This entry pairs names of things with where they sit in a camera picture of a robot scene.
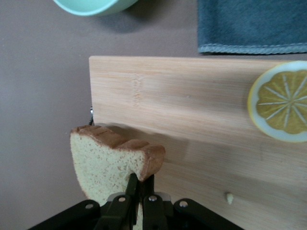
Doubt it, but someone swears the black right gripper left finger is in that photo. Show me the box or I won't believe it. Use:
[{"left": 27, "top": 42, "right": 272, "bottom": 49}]
[{"left": 94, "top": 173, "right": 139, "bottom": 230}]

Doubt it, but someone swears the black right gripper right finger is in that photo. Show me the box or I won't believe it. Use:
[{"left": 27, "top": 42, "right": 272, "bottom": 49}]
[{"left": 142, "top": 176, "right": 168, "bottom": 230}]

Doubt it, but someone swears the plain brown bread slice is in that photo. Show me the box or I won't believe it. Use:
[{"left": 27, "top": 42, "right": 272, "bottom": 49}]
[{"left": 70, "top": 125, "right": 166, "bottom": 230}]

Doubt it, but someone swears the wooden cutting board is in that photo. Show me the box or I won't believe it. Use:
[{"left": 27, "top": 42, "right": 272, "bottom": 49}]
[{"left": 88, "top": 56, "right": 307, "bottom": 230}]

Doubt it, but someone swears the lemon slice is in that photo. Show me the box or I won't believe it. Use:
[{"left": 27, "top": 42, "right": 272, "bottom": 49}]
[{"left": 247, "top": 60, "right": 307, "bottom": 144}]

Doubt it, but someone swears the mint green bowl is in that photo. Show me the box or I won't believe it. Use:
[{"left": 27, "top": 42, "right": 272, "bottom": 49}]
[{"left": 52, "top": 0, "right": 140, "bottom": 17}]

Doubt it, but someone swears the grey cloth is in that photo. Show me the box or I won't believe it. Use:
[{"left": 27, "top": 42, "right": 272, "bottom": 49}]
[{"left": 197, "top": 0, "right": 307, "bottom": 55}]

